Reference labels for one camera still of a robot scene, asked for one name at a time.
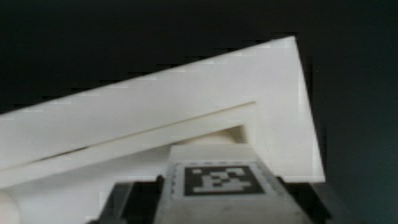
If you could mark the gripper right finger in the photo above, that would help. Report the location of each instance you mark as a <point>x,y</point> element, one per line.
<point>319,202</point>

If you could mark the white U-shaped fence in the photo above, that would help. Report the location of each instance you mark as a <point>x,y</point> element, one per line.
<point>237,90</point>

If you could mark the white square table top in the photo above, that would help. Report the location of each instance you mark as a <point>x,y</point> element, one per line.
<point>54,190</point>

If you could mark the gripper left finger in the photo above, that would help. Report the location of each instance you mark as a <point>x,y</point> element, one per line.
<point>133,203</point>

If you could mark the white leg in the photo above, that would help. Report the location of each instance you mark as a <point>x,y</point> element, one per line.
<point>221,188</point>

